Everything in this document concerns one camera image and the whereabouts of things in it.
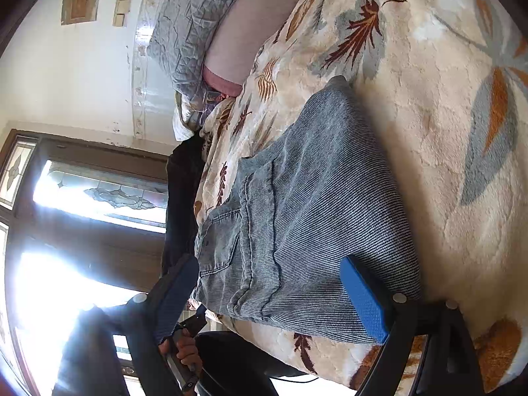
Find purple printed item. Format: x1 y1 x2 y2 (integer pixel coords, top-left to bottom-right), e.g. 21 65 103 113
202 89 227 118

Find blue denim jeans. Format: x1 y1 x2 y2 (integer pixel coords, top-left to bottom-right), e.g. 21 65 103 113
193 76 421 343

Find white crumpled cloth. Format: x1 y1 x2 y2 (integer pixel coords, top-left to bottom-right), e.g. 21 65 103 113
172 92 205 142

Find person's left hand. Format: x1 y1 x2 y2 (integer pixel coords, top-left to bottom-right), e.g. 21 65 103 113
175 329 202 376

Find stained glass wooden door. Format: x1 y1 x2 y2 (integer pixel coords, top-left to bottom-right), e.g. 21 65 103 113
1 129 167 395

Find grey quilted pillow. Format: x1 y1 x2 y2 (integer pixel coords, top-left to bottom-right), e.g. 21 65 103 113
148 0 236 99

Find black cloth at left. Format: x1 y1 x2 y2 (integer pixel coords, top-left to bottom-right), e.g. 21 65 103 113
161 135 205 275

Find leaf-print beige blanket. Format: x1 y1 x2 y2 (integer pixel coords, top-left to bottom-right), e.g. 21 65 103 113
194 0 527 393

